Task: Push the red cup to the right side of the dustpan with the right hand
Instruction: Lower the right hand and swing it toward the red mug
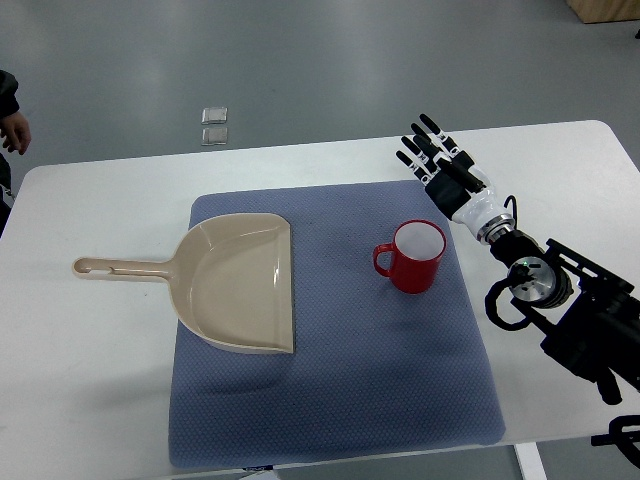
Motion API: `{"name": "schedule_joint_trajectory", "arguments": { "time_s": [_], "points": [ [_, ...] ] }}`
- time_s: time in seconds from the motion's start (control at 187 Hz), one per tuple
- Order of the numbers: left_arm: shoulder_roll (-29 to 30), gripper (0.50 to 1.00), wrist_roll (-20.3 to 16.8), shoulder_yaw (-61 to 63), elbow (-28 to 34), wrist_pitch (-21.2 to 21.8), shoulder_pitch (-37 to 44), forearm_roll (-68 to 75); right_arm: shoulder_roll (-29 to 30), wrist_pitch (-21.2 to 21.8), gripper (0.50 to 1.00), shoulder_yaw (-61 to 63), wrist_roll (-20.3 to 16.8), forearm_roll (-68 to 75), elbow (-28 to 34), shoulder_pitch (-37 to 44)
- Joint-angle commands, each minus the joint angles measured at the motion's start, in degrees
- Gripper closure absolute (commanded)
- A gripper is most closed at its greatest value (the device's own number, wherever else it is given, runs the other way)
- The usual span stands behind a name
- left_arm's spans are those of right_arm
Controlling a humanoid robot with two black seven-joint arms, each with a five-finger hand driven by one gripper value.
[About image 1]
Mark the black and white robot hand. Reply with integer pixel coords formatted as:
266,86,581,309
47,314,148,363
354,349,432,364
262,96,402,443
396,113,517,245

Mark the bystander bare hand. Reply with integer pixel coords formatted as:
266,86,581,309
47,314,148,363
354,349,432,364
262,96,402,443
1,111,31,155

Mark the red cup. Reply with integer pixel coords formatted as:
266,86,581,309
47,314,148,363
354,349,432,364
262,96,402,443
372,219,447,295

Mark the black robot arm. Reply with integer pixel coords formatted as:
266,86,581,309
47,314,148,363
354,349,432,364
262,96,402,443
480,211,639,405

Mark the beige plastic dustpan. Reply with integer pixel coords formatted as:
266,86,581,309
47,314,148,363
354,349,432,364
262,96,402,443
72,213,295,354

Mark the bystander dark jacket sleeve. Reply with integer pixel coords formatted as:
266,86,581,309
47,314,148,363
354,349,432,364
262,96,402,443
0,70,20,119

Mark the upper metal floor plate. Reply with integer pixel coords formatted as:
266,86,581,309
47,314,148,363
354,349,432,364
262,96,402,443
201,107,228,125

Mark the blue textured mat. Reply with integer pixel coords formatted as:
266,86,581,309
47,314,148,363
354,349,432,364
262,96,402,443
168,180,505,469

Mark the wooden box corner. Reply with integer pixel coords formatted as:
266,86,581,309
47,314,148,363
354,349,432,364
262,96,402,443
566,0,639,24

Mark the white table leg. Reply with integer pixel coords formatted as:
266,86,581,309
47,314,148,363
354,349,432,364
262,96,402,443
514,442,547,480

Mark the black device at edge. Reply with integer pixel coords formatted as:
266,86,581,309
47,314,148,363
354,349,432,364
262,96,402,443
590,415,640,468

